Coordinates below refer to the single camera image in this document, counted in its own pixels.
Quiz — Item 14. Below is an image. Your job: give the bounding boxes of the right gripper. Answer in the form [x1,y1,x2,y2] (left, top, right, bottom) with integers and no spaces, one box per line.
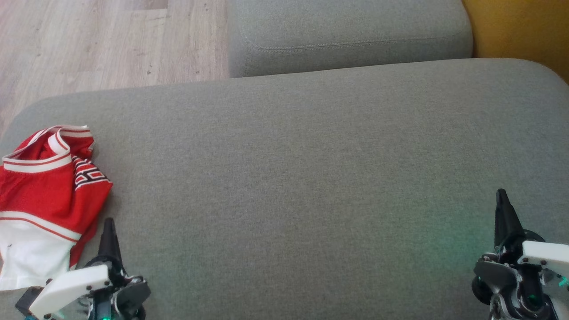
[471,188,560,320]

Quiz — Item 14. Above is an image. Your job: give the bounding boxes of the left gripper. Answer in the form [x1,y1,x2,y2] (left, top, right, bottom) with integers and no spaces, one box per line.
[87,217,152,320]

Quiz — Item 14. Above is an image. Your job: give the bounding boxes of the red white basketball garment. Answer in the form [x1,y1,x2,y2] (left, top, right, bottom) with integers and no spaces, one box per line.
[0,124,114,292]

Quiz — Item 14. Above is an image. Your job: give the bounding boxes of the large grey sofa chaise cushion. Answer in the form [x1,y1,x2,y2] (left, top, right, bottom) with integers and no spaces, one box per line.
[0,58,569,320]

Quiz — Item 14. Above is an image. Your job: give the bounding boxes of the grey sofa seat cushion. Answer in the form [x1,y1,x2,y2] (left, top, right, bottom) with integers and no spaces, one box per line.
[227,0,474,79]

